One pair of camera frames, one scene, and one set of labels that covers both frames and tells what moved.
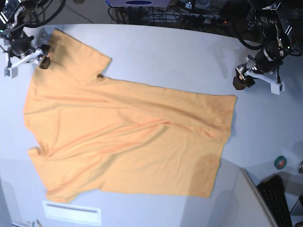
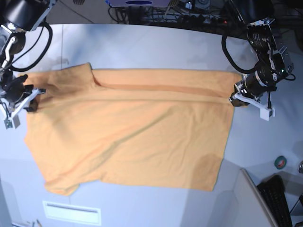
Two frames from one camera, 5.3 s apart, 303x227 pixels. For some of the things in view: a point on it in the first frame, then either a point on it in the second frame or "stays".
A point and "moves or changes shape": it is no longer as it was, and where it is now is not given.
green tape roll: (280, 162) stays
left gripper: (19, 45) to (14, 89)
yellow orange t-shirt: (95, 134) moves or changes shape
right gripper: (266, 59) to (253, 84)
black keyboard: (272, 192) stays
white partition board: (252, 211) stays
